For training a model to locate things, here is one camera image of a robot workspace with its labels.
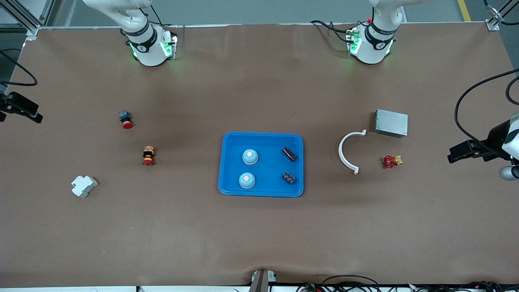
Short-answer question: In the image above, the white curved plastic clamp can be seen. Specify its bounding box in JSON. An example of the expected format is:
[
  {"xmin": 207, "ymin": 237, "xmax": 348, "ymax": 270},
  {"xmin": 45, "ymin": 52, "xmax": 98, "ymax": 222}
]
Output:
[{"xmin": 338, "ymin": 129, "xmax": 367, "ymax": 175}]

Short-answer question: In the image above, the brown paper table cover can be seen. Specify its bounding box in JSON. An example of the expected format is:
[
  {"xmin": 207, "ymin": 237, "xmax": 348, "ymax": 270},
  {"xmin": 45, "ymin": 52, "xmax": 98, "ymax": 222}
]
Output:
[{"xmin": 0, "ymin": 22, "xmax": 519, "ymax": 289}]

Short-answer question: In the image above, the grey metal power supply box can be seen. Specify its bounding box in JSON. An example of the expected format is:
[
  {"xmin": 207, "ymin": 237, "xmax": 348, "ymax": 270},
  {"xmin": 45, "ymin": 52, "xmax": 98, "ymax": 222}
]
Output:
[{"xmin": 374, "ymin": 109, "xmax": 409, "ymax": 139}]

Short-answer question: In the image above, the light blue call bell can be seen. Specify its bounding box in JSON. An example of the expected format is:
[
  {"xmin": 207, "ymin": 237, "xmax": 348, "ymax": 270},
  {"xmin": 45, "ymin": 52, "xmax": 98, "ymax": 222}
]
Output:
[
  {"xmin": 238, "ymin": 172, "xmax": 256, "ymax": 189},
  {"xmin": 242, "ymin": 148, "xmax": 259, "ymax": 166}
]

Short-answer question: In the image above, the black right base cable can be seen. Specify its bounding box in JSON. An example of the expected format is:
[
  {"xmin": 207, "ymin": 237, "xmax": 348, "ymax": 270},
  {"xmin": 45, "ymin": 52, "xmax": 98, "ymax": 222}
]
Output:
[{"xmin": 149, "ymin": 3, "xmax": 179, "ymax": 27}]

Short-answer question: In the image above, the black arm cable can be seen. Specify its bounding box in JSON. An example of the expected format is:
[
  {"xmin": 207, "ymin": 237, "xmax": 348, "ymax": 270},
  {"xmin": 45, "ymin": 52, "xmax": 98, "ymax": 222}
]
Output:
[
  {"xmin": 0, "ymin": 49, "xmax": 38, "ymax": 87},
  {"xmin": 455, "ymin": 0, "xmax": 519, "ymax": 161}
]

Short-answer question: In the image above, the blue plastic tray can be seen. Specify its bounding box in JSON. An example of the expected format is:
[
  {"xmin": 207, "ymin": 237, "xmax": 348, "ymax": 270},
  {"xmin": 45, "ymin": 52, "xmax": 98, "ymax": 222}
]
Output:
[{"xmin": 218, "ymin": 132, "xmax": 305, "ymax": 198}]

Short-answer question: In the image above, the black base cable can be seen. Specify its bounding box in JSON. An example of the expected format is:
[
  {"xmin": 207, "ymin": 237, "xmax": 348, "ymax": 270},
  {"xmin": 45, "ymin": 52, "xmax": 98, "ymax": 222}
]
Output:
[
  {"xmin": 149, "ymin": 3, "xmax": 179, "ymax": 27},
  {"xmin": 310, "ymin": 19, "xmax": 353, "ymax": 43}
]

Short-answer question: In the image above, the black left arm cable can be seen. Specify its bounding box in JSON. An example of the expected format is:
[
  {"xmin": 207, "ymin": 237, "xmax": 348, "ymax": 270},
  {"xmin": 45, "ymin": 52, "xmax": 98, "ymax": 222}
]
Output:
[{"xmin": 455, "ymin": 0, "xmax": 519, "ymax": 161}]

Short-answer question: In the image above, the black left base cable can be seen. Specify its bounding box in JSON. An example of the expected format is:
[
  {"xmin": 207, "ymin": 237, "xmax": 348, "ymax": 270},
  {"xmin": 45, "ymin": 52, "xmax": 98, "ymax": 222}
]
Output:
[{"xmin": 310, "ymin": 19, "xmax": 353, "ymax": 43}]

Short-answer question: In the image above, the aluminium frame profile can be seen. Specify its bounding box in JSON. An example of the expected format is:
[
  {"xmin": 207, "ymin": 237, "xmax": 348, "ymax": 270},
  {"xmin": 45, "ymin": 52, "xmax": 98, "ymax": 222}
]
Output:
[
  {"xmin": 0, "ymin": 0, "xmax": 55, "ymax": 41},
  {"xmin": 486, "ymin": 0, "xmax": 519, "ymax": 32}
]

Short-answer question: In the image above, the red button with black base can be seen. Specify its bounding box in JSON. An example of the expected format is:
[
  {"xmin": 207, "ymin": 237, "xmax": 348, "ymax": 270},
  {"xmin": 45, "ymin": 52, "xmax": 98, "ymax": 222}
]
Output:
[{"xmin": 118, "ymin": 110, "xmax": 134, "ymax": 129}]

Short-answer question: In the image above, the black cable loop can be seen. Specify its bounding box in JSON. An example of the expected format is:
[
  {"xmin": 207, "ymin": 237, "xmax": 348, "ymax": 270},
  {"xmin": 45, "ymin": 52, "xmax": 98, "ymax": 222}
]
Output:
[{"xmin": 322, "ymin": 275, "xmax": 380, "ymax": 292}]

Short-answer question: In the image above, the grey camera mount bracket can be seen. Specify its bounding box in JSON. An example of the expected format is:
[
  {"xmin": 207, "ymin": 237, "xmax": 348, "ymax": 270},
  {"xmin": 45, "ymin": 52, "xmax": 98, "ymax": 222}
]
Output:
[{"xmin": 249, "ymin": 269, "xmax": 277, "ymax": 292}]

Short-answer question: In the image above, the black cable bundle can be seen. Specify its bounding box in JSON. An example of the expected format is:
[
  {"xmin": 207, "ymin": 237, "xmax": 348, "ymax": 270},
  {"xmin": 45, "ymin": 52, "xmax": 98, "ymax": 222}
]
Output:
[{"xmin": 414, "ymin": 281, "xmax": 519, "ymax": 292}]

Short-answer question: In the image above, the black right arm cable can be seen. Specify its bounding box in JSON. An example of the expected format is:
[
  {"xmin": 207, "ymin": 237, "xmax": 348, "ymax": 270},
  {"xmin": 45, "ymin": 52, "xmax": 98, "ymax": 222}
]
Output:
[{"xmin": 0, "ymin": 49, "xmax": 38, "ymax": 87}]

